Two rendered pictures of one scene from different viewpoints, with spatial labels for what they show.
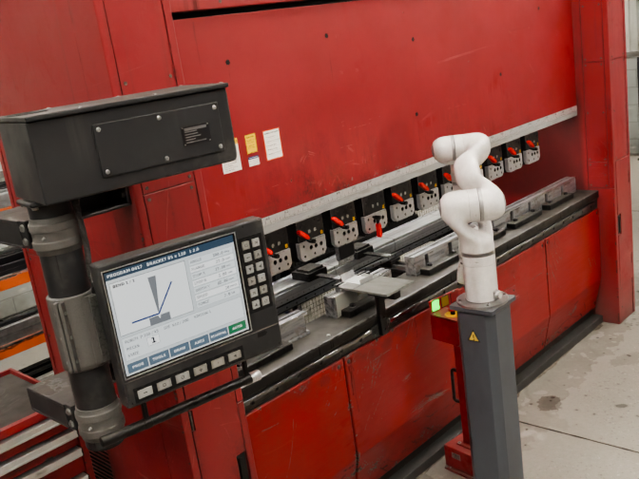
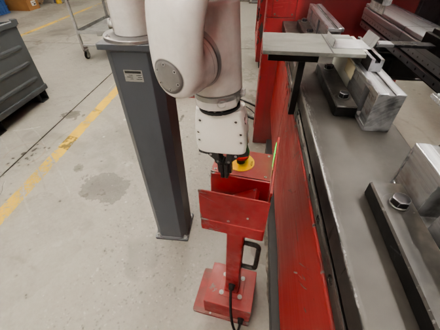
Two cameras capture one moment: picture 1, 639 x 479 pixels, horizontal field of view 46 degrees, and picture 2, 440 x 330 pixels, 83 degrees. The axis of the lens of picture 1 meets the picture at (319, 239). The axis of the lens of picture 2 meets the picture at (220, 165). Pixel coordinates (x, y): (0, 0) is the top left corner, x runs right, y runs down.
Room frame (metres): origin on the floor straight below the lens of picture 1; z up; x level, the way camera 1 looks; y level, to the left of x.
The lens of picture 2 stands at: (3.44, -0.88, 1.22)
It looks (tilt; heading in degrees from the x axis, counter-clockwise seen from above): 42 degrees down; 142
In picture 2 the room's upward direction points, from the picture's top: straight up
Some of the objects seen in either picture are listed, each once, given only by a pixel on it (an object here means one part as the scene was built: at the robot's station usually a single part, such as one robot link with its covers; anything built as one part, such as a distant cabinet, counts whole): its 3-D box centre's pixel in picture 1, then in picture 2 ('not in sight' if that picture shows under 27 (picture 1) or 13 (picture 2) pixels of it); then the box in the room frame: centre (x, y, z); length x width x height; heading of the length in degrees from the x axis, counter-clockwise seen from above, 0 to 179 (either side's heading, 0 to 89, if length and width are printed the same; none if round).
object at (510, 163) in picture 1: (508, 155); not in sight; (4.06, -1.08, 1.26); 0.15 x 0.09 x 0.17; 134
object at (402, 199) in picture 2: not in sight; (400, 200); (3.41, -0.50, 0.91); 0.03 x 0.03 x 0.02
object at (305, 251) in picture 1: (304, 237); not in sight; (2.94, 0.06, 1.26); 0.15 x 0.09 x 0.17; 134
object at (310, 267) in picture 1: (320, 273); (425, 42); (3.21, 0.01, 1.01); 0.26 x 0.12 x 0.05; 44
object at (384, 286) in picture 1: (376, 284); (308, 43); (2.99, -0.21, 1.00); 0.26 x 0.18 x 0.01; 44
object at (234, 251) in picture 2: (466, 390); (234, 253); (3.12, -0.56, 0.39); 0.05 x 0.05 x 0.54; 37
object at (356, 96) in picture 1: (419, 85); not in sight; (3.56, -0.57, 1.74); 3.00 x 0.08 x 0.80; 134
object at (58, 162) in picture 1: (146, 266); not in sight; (1.85, 0.44, 1.53); 0.51 x 0.25 x 0.85; 125
